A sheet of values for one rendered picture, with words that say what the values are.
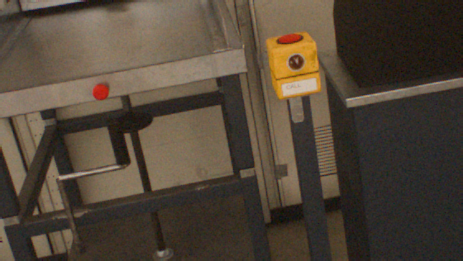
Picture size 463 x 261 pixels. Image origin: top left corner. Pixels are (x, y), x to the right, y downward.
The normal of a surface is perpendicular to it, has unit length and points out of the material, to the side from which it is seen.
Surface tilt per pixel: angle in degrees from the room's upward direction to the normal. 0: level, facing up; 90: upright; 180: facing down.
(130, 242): 0
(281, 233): 0
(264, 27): 90
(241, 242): 0
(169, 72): 90
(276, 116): 90
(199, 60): 90
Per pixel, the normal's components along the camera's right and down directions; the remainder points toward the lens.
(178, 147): 0.11, 0.38
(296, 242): -0.17, -0.90
